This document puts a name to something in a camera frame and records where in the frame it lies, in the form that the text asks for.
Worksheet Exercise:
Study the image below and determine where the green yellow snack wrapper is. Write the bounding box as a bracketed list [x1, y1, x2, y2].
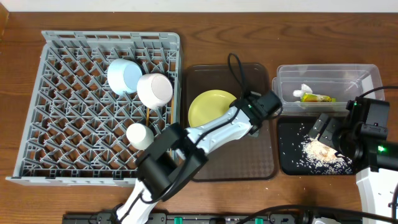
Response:
[300, 93, 336, 103]

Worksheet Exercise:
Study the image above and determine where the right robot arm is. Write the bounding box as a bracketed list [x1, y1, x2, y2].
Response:
[308, 114, 397, 220]

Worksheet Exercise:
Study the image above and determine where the brown serving tray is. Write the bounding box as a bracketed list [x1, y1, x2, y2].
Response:
[180, 65, 277, 182]

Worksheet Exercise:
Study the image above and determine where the black tray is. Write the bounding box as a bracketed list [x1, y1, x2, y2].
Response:
[276, 116, 358, 176]

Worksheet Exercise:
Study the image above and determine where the grey plastic dish rack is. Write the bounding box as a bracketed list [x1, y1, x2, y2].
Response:
[8, 30, 183, 187]

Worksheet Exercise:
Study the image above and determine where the spilled rice food pile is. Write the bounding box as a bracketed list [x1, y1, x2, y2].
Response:
[281, 123, 354, 175]

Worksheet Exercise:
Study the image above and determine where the yellow plate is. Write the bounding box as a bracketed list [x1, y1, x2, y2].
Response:
[188, 90, 236, 128]

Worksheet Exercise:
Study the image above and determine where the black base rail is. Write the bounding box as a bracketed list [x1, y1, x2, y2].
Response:
[62, 212, 362, 224]

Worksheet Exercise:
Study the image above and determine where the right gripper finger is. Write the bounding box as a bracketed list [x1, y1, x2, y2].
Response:
[308, 113, 330, 139]
[318, 123, 341, 149]

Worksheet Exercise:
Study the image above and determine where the white tissue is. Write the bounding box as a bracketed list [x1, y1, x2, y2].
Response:
[293, 83, 313, 98]

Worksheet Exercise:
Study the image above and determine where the white bowl with food residue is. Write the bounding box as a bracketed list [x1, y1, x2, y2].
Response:
[137, 73, 173, 110]

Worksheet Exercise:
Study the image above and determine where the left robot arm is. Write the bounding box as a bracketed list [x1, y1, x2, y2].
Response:
[114, 91, 282, 223]

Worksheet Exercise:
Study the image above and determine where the cream white cup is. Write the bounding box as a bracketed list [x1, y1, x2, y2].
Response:
[126, 123, 154, 150]

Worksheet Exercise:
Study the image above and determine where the wooden chopstick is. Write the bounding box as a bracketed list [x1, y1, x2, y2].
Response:
[146, 108, 150, 127]
[170, 96, 174, 124]

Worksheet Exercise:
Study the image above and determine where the clear plastic bin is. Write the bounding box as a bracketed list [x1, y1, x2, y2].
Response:
[272, 64, 382, 116]

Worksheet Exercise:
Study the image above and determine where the light blue bowl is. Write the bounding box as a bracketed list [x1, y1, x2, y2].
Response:
[107, 58, 143, 95]

